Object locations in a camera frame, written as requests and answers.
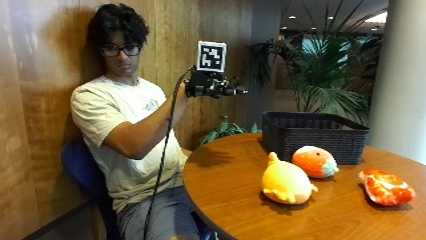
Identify the person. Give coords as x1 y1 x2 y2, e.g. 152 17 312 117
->
69 3 202 240

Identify orange round plush toy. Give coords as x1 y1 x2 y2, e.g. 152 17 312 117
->
290 145 341 179

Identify large palm plant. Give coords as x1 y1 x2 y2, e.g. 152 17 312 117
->
248 0 385 126

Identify red and white plush toy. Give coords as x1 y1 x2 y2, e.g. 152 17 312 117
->
357 168 418 207

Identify small green leafy plant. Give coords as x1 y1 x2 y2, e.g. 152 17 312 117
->
197 115 264 148

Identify black glove cable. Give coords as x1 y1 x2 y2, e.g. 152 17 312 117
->
141 65 197 240

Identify black eyeglasses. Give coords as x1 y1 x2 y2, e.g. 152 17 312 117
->
99 44 144 58

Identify black woven basket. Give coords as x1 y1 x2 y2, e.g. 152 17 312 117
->
261 111 371 166

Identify blue chair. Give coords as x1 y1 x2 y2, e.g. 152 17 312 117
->
60 141 218 240

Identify white round column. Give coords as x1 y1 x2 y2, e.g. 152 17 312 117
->
366 0 426 166

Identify white marker cube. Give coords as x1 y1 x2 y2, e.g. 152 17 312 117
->
196 40 228 74

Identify yellow plush toy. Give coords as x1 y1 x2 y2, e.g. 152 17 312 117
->
260 151 319 205

